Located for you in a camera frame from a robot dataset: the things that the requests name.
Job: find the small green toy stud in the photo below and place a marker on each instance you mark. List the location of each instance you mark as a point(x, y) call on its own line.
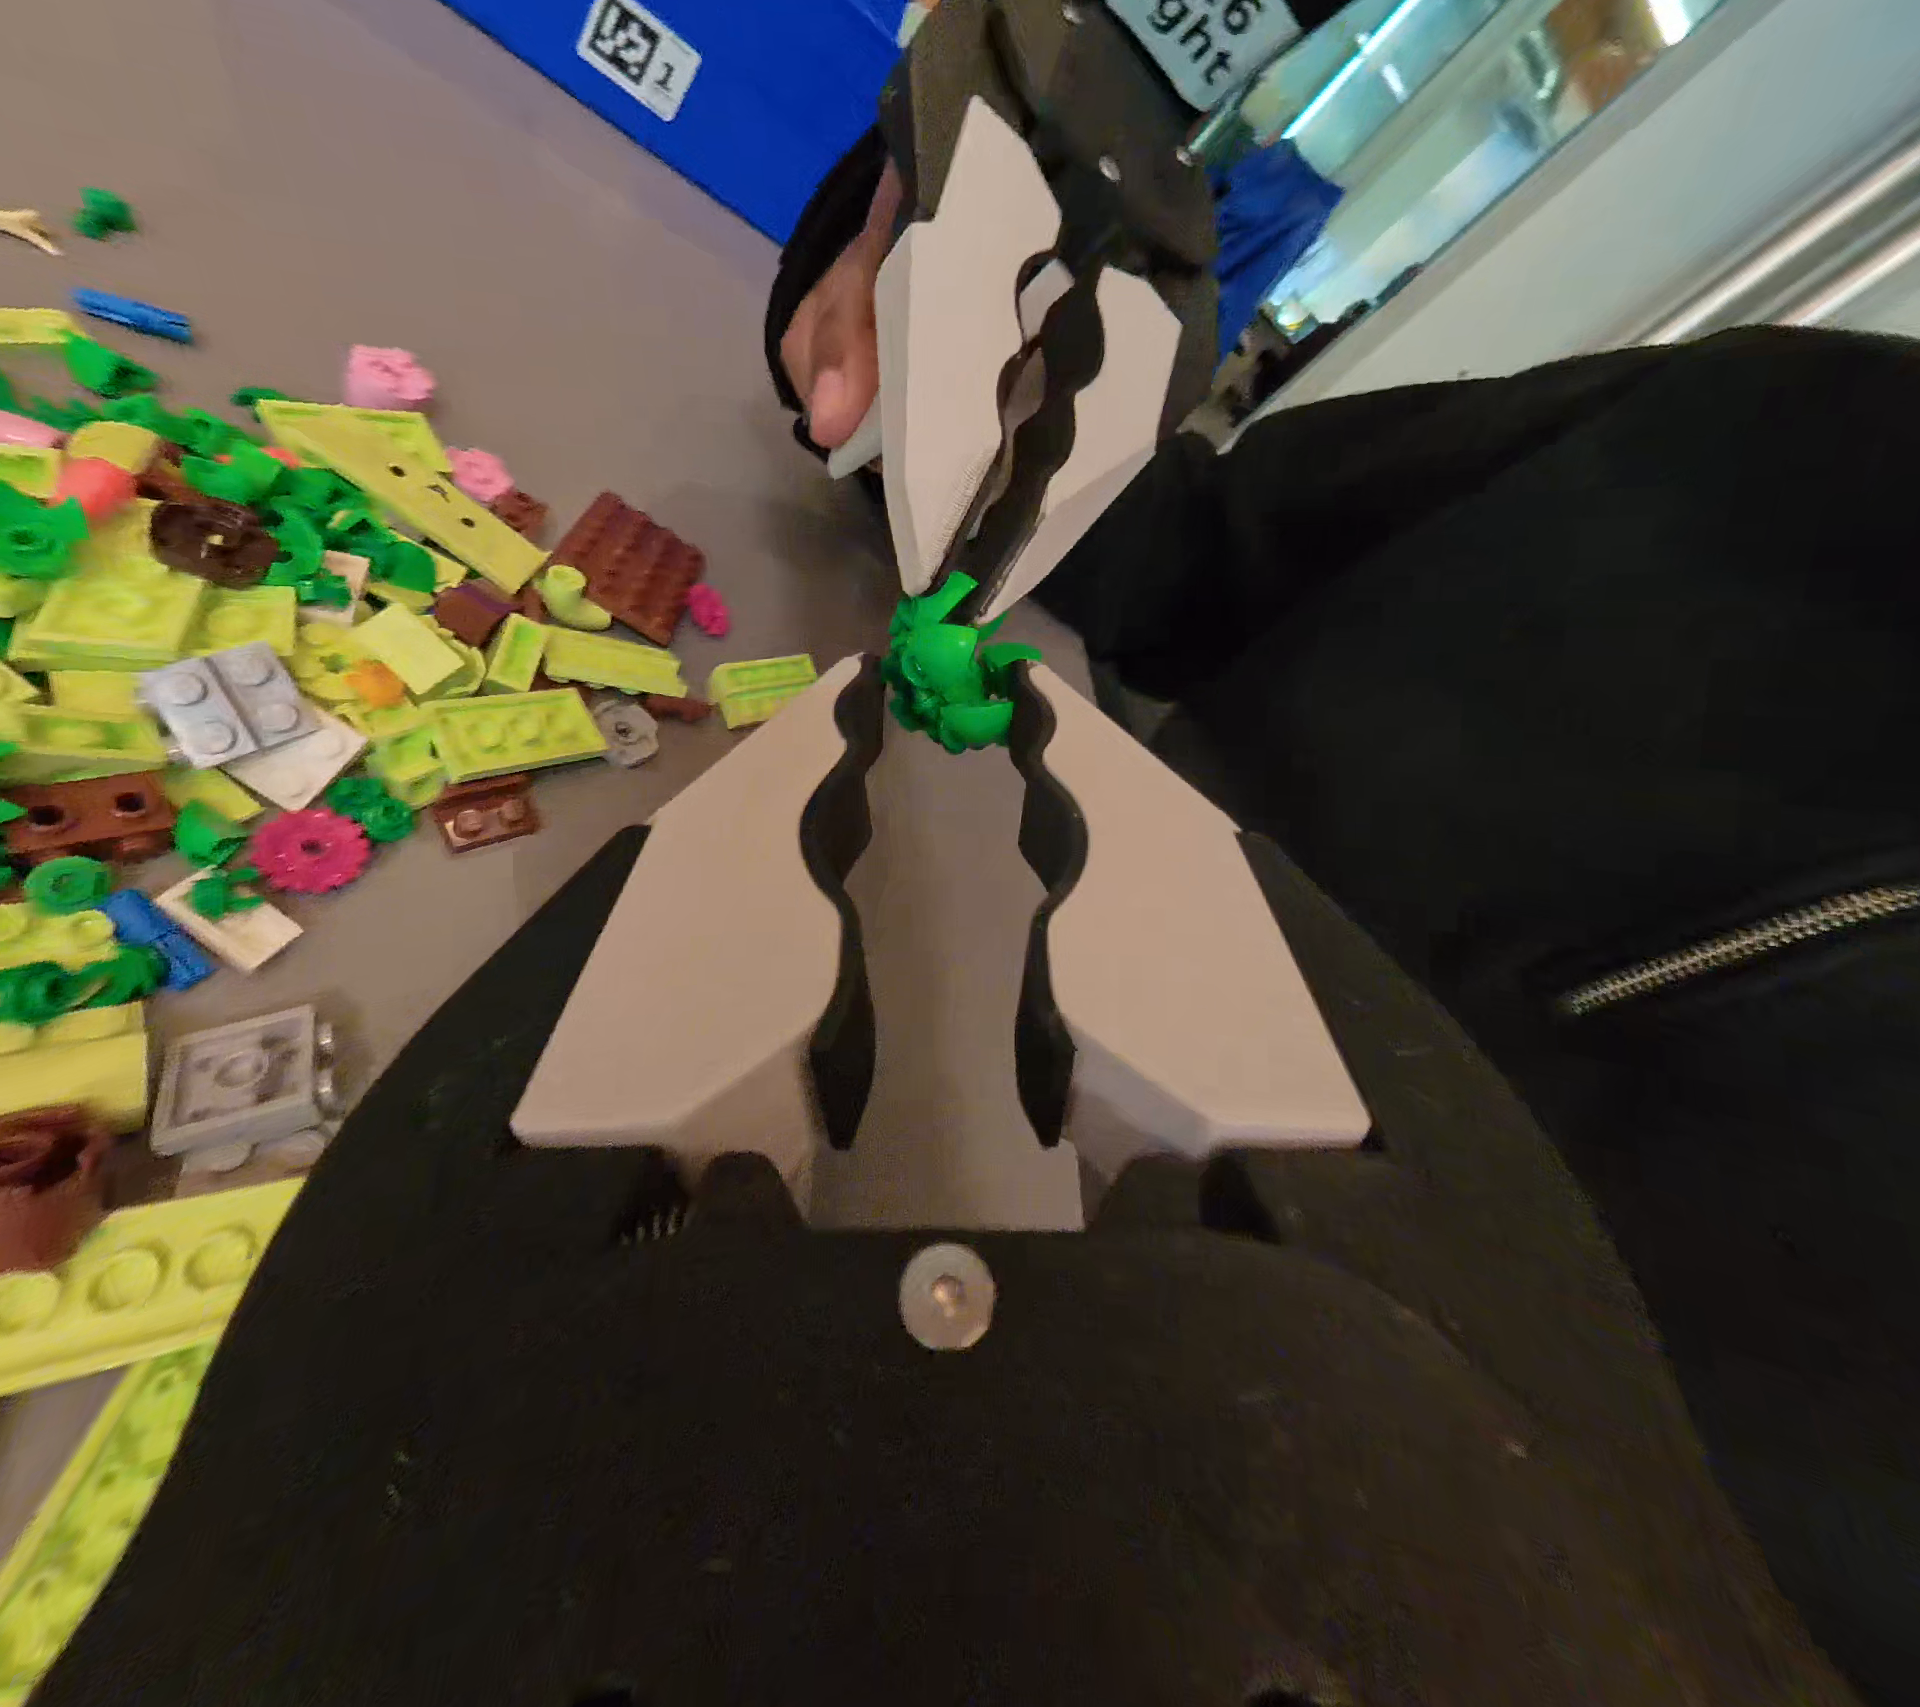
point(103, 214)

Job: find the person's right hand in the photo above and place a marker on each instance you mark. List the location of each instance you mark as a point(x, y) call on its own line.
point(834, 350)

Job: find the blue jacket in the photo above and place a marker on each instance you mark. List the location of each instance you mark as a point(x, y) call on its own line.
point(1276, 235)

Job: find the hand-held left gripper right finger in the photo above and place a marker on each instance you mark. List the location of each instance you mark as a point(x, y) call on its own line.
point(1201, 972)

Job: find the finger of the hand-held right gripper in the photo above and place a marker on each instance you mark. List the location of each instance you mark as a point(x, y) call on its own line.
point(1118, 402)
point(954, 341)

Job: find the person's right forearm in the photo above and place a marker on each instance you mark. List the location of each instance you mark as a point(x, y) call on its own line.
point(1499, 508)

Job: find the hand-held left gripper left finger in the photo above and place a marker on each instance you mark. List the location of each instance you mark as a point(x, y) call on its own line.
point(690, 986)

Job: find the person's black jacket torso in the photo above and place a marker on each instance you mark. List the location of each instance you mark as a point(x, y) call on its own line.
point(1725, 1211)

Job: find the green leafy toy assembly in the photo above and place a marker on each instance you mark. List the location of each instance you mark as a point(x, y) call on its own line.
point(954, 674)

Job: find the pile of colourful toy bricks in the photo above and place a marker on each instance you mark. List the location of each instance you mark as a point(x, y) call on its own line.
point(405, 477)

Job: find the blue toy pin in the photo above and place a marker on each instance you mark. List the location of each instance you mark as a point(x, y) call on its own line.
point(132, 310)

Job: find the cream toy piece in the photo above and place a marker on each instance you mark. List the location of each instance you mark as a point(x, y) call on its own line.
point(28, 230)

